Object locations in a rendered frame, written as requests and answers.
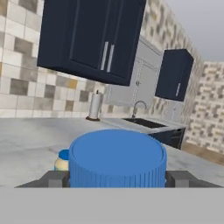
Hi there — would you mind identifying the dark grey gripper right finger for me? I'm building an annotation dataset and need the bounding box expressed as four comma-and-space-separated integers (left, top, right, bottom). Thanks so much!
164, 170, 223, 188

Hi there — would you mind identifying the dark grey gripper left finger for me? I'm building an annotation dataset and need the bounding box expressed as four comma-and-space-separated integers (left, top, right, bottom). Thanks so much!
16, 170, 71, 188

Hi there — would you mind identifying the mayonnaise jar with blue lid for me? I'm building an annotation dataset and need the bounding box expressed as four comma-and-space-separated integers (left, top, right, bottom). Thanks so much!
67, 129, 168, 189
53, 148, 71, 172

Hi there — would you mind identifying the navy base cabinet run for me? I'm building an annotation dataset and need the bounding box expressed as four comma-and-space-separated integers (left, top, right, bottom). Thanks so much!
148, 127, 186, 151

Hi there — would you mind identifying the light grey tall cabinet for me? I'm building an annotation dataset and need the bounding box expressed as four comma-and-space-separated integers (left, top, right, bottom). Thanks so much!
104, 35, 165, 109

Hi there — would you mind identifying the navy cabinet door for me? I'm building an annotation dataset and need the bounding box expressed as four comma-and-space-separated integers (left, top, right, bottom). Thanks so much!
102, 0, 147, 88
59, 0, 114, 77

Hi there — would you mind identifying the dark sink basin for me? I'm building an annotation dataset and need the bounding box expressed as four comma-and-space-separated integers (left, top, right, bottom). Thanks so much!
121, 116, 168, 130

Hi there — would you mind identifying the silver curved tap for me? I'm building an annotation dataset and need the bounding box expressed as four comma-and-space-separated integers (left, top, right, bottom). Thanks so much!
130, 100, 149, 119

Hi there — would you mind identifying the paper towel roll on holder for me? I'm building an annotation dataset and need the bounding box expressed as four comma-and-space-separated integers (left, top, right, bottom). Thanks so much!
85, 89, 105, 122

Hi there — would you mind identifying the small navy wall cabinet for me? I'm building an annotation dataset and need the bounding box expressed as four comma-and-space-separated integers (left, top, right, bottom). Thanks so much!
154, 48, 195, 102

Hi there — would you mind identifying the silver bar door handle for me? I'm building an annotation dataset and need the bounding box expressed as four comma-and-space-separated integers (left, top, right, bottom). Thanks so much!
100, 41, 109, 72
106, 43, 116, 74

